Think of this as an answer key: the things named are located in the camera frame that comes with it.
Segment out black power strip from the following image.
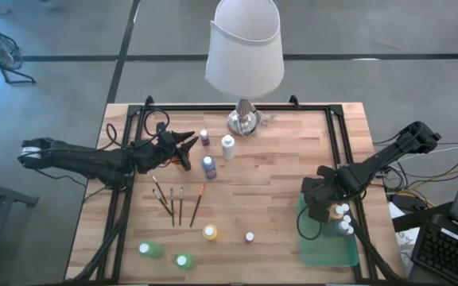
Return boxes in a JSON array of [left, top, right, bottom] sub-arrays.
[[387, 191, 429, 211]]

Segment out silver table lamp white shade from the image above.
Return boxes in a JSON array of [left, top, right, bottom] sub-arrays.
[[204, 0, 285, 137]]

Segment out yellow-orange plastic cup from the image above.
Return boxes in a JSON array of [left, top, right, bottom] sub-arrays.
[[169, 153, 192, 171]]

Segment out large white paint bottle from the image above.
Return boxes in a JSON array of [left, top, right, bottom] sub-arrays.
[[220, 133, 236, 161]]

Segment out translucent green plastic bin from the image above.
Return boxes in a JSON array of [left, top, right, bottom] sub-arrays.
[[296, 191, 360, 269]]

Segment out large green paint bottle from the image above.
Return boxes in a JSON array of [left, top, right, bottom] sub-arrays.
[[138, 240, 165, 259], [175, 252, 197, 272]]

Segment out clear lamp power cord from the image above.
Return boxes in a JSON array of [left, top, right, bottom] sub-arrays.
[[252, 110, 278, 128]]

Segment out black computer keyboard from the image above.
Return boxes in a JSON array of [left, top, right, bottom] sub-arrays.
[[410, 220, 458, 284]]

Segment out white printed paper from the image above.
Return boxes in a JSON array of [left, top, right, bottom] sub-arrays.
[[387, 202, 421, 275]]

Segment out grey side table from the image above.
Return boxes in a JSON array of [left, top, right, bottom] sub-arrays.
[[0, 174, 39, 208]]

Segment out yellow floor cable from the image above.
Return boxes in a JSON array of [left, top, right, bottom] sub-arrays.
[[406, 168, 458, 191]]

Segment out large blue-violet paint bottle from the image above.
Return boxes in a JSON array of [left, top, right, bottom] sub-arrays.
[[201, 155, 218, 181]]

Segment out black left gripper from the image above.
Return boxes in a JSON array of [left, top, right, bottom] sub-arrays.
[[133, 122, 200, 174]]

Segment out black paintbrush orange bristles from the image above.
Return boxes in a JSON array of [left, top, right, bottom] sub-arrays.
[[189, 183, 208, 229]]

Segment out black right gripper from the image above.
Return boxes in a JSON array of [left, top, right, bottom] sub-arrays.
[[301, 165, 344, 223]]

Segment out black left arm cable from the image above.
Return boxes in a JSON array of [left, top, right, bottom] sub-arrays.
[[105, 109, 171, 150]]

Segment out black computer desk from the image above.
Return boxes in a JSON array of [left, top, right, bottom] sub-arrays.
[[391, 200, 458, 286]]

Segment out white floor cable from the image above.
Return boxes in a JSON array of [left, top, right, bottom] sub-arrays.
[[427, 143, 458, 158]]

